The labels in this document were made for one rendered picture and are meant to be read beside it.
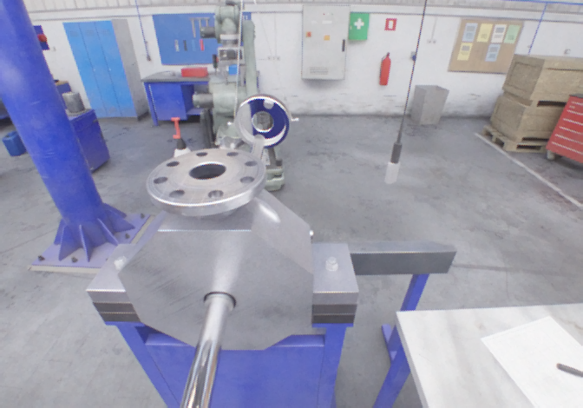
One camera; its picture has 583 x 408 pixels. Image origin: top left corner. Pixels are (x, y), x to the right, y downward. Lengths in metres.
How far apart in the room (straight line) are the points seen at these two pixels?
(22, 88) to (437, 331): 2.55
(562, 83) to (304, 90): 4.06
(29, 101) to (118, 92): 3.91
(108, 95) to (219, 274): 5.88
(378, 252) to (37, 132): 2.28
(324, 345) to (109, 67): 5.86
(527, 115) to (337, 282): 4.84
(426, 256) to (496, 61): 5.84
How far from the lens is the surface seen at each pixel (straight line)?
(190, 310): 0.84
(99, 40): 6.23
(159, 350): 1.12
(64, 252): 2.97
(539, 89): 5.33
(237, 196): 0.54
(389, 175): 1.64
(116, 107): 6.41
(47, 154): 2.56
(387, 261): 1.29
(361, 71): 5.90
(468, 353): 1.07
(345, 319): 0.87
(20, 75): 2.44
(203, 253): 0.66
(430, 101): 5.83
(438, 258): 1.37
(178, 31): 6.07
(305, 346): 1.01
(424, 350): 1.02
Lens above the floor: 1.71
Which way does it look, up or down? 32 degrees down
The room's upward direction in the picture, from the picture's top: straight up
